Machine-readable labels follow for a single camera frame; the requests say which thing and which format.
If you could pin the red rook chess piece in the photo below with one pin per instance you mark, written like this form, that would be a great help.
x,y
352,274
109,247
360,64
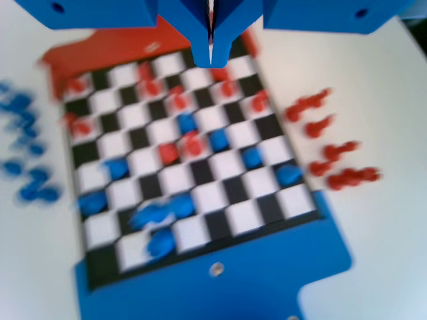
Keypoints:
x,y
365,176
295,111

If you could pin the blue rook chess piece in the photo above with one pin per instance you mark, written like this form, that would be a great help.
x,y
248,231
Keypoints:
x,y
18,101
160,243

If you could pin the blue base plate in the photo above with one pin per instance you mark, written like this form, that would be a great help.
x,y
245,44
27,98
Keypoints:
x,y
200,300

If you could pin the blue queen chess piece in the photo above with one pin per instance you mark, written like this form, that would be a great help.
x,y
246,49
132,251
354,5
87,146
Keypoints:
x,y
146,216

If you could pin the red pawn chess piece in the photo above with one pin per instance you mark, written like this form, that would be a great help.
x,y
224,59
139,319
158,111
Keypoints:
x,y
228,89
320,168
177,98
260,101
337,181
168,153
80,126
318,98

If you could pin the red king chess piece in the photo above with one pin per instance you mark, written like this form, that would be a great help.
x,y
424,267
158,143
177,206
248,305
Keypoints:
x,y
220,75

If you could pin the silver countersunk screw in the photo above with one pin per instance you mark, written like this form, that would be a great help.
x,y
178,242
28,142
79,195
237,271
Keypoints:
x,y
293,318
151,46
217,269

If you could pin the blue knight chess piece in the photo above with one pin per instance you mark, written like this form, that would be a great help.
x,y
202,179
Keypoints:
x,y
46,194

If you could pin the black and white chessboard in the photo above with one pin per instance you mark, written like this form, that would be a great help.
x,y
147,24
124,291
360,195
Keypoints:
x,y
213,200

